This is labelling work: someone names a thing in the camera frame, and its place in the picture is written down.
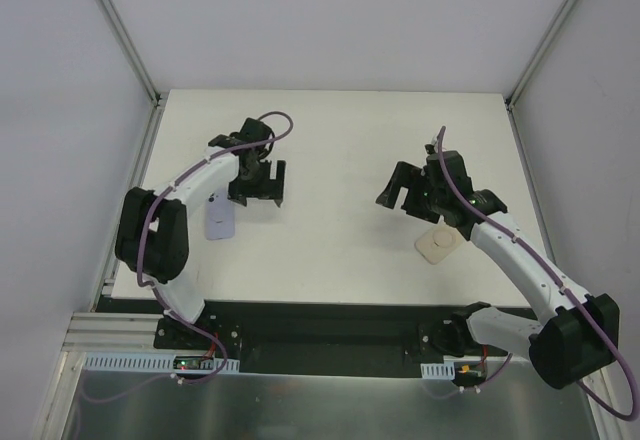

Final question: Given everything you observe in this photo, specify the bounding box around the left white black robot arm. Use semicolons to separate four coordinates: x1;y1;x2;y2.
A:
114;111;294;349

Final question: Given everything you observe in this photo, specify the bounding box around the right white slotted cable duct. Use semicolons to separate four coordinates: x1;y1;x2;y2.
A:
420;361;456;381

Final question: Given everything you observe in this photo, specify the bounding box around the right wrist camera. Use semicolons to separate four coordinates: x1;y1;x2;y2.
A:
425;138;445;156

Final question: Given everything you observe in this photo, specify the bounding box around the lavender phone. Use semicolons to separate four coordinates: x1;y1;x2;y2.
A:
204;189;235;241

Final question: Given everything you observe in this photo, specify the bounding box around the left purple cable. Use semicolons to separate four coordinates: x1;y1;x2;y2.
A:
79;111;294;403

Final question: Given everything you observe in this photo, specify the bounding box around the left white slotted cable duct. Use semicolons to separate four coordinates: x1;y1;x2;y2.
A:
84;352;240;375

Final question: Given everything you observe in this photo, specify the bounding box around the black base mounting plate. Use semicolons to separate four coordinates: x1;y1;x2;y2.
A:
97;297;529;378

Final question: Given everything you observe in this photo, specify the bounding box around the right aluminium frame post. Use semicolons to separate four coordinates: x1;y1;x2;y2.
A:
505;0;581;112

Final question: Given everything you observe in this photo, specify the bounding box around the white slotted cable duct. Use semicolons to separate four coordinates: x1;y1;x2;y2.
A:
420;361;456;381
84;352;240;375

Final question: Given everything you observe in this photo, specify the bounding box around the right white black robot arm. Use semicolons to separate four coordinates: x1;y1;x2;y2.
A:
376;147;620;389

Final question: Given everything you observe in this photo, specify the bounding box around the left aluminium frame post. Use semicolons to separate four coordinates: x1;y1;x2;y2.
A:
95;0;162;106

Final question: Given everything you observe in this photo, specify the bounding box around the aluminium frame post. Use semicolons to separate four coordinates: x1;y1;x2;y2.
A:
95;0;162;106
505;0;581;112

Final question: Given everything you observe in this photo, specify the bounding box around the beige phone with ring holder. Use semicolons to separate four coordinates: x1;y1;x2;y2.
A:
414;225;464;265

